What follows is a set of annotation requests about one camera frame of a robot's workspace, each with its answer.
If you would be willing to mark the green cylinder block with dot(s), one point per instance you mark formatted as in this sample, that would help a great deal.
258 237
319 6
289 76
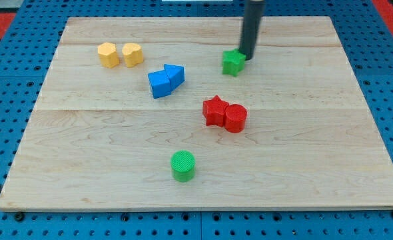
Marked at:
183 166

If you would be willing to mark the yellow heart block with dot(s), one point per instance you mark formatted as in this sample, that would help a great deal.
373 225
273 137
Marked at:
133 54

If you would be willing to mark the yellow hexagon block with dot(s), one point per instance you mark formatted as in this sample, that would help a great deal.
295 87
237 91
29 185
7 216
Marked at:
108 56

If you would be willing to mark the red star block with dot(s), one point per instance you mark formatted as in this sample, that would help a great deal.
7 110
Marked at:
214 111

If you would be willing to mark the blue triangle block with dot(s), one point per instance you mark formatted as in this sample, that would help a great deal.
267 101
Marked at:
176 75

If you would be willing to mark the light wooden board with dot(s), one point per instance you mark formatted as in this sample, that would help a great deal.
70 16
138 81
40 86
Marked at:
97 140

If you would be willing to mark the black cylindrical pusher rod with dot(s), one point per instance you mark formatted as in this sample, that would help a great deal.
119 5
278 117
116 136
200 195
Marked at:
253 12

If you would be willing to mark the blue cube block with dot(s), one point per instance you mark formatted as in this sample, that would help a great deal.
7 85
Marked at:
160 84

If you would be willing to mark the green star block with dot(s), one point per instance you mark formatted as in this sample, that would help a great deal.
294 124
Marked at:
233 62

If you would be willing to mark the red cylinder block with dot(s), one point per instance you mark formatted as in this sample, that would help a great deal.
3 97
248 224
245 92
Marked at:
235 118

